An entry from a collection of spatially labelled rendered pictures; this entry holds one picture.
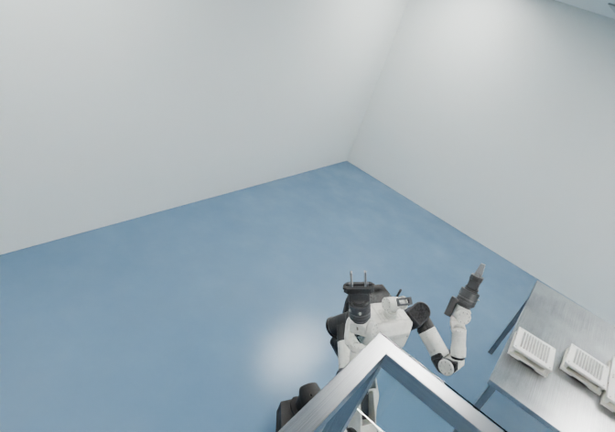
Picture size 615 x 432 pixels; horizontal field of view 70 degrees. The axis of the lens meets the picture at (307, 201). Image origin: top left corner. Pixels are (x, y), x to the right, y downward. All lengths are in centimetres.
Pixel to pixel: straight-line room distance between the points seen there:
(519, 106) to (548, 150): 61
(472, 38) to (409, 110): 118
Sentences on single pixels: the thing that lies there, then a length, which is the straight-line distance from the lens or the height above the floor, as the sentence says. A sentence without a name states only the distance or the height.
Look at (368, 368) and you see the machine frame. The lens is 137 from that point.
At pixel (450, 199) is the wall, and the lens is 626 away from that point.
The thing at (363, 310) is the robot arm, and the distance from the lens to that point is 179.
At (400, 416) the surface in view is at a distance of 163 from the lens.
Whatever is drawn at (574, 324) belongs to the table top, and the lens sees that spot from 392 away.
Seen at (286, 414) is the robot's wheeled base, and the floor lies 17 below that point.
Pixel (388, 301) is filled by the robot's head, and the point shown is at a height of 135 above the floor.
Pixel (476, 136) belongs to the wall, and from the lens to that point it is 601.
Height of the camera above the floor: 258
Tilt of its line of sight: 29 degrees down
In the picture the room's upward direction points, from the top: 20 degrees clockwise
